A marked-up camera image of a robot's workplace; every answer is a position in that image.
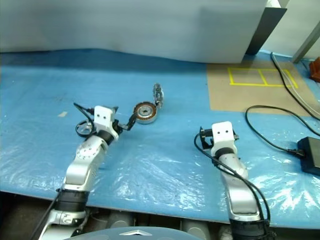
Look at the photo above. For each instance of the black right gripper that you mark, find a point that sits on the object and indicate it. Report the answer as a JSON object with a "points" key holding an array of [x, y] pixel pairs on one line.
{"points": [[206, 137]]}

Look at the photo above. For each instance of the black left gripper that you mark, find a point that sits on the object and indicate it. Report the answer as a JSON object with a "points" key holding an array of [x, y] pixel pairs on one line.
{"points": [[119, 127]]}

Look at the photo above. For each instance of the copper wound motor stator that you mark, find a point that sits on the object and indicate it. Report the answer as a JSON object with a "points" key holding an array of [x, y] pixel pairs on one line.
{"points": [[145, 112]]}

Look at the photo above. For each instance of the silver toothed gear rotor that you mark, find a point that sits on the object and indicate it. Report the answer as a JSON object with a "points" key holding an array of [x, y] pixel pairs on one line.
{"points": [[158, 96]]}

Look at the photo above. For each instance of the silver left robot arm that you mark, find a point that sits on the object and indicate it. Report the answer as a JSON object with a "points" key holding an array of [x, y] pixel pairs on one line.
{"points": [[82, 162]]}

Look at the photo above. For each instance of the brown cardboard sheet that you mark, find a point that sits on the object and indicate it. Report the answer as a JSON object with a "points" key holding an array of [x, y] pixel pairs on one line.
{"points": [[225, 95]]}

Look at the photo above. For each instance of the blue plastic table sheet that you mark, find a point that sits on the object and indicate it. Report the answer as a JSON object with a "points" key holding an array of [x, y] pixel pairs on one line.
{"points": [[162, 155]]}

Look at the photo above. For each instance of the small beige tape piece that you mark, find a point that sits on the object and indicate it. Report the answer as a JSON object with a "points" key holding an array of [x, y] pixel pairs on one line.
{"points": [[62, 114]]}

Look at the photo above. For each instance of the grey rounded shape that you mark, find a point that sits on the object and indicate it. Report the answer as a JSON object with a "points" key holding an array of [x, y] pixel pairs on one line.
{"points": [[195, 228], [121, 220]]}

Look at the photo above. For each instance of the white backdrop panel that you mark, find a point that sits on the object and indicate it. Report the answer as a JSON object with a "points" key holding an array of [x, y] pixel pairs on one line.
{"points": [[125, 25]]}

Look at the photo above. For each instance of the white foot-shaped object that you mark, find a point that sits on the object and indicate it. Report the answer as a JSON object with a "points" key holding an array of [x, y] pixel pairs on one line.
{"points": [[225, 233]]}

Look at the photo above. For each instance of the black power adapter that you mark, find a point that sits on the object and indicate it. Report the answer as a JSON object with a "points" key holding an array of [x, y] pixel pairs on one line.
{"points": [[311, 155]]}

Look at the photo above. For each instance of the grey dome with silver emblem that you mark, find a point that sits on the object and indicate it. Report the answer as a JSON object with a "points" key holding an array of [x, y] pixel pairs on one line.
{"points": [[112, 235]]}

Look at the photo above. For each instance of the black upright panel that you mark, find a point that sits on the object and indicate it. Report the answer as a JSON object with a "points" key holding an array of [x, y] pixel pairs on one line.
{"points": [[267, 30]]}

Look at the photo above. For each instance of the reddish brown block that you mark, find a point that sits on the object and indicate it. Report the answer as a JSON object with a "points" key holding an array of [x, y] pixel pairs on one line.
{"points": [[315, 71]]}

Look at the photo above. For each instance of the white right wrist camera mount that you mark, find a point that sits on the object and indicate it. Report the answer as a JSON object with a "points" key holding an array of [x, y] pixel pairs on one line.
{"points": [[223, 135]]}

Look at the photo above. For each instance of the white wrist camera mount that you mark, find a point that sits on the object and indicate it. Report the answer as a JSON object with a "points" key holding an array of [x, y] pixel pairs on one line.
{"points": [[102, 117], [223, 135]]}

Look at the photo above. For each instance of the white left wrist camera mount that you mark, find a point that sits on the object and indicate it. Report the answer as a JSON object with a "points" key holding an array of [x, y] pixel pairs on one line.
{"points": [[102, 117]]}

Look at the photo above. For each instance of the aluminium profile post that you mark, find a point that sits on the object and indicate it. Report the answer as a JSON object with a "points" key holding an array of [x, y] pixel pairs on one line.
{"points": [[307, 37]]}

